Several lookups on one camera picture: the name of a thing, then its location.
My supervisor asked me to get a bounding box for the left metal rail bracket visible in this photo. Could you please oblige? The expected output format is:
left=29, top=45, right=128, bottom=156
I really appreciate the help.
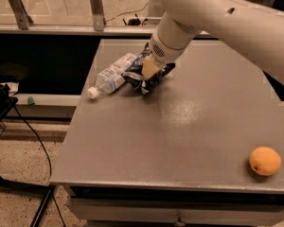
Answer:
left=8, top=0, right=34, bottom=30

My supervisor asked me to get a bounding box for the orange fruit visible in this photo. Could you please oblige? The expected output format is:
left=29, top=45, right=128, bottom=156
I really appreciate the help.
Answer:
left=248, top=147, right=281, bottom=176

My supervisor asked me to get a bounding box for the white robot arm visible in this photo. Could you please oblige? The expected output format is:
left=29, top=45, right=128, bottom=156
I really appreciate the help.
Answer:
left=142, top=0, right=284, bottom=85

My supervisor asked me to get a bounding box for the metal rail bracket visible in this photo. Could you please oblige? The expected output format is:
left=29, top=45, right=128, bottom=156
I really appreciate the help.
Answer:
left=8, top=0, right=34, bottom=30
left=90, top=0, right=105, bottom=31

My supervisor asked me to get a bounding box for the middle metal rail bracket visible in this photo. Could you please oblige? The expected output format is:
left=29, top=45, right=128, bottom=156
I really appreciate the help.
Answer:
left=90, top=0, right=105, bottom=31

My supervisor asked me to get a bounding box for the table drawer front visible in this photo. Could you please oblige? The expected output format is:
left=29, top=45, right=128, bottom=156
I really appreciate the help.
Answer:
left=66, top=199, right=284, bottom=226

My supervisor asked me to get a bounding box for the blue chip bag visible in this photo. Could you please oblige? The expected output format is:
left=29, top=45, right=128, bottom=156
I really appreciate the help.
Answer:
left=122, top=44, right=175, bottom=94

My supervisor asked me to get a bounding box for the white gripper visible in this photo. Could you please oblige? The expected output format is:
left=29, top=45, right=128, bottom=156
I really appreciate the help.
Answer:
left=142, top=12, right=201, bottom=80

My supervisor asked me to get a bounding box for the clear plastic water bottle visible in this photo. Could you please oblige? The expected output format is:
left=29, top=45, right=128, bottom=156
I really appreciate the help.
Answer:
left=87, top=53, right=136, bottom=98

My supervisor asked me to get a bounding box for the black floor cable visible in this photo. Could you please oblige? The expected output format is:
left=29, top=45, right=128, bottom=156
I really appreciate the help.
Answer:
left=9, top=97, right=67, bottom=227

